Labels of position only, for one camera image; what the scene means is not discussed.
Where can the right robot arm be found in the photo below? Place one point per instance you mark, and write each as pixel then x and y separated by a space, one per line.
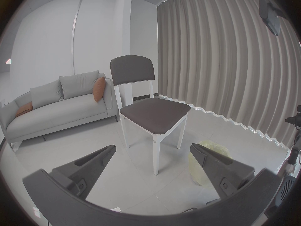
pixel 292 156

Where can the orange pillow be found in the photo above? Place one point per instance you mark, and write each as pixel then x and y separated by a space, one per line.
pixel 23 109
pixel 99 89

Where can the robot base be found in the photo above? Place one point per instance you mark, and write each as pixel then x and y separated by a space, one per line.
pixel 285 189

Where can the pale grey sofa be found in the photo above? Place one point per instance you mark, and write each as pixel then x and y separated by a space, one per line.
pixel 65 112

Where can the grey sofa cushion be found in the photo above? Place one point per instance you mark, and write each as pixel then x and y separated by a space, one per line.
pixel 77 85
pixel 45 94

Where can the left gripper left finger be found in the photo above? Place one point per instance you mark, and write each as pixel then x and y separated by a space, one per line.
pixel 87 171

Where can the beige curtain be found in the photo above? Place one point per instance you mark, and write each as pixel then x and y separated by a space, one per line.
pixel 223 55

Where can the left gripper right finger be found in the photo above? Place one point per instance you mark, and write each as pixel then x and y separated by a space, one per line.
pixel 223 173

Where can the white chair dark grey seat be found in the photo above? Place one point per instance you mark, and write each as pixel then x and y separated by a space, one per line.
pixel 152 112

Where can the yellow plastic bag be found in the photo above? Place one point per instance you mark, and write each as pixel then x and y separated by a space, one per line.
pixel 199 171

